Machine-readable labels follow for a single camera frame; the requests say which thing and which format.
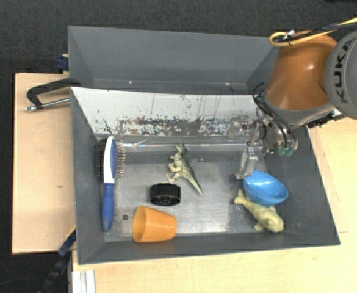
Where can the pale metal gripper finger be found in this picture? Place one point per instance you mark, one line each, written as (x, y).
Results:
(237, 128)
(247, 165)

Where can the blue plastic bowl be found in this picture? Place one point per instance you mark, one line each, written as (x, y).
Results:
(265, 188)

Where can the pale green toy fish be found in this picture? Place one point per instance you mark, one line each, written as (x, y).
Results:
(265, 215)

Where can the green toy dinosaur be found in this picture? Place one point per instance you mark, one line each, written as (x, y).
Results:
(181, 166)

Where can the grey metal bin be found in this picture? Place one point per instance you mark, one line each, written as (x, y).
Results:
(202, 221)

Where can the black round plastic cap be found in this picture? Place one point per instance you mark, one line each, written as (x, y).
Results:
(165, 194)

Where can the orange plastic cup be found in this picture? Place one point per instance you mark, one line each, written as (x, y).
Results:
(153, 224)

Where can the blue and white hairbrush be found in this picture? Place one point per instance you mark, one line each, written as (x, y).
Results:
(108, 166)

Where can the pale wood board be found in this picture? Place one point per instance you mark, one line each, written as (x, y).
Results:
(41, 163)

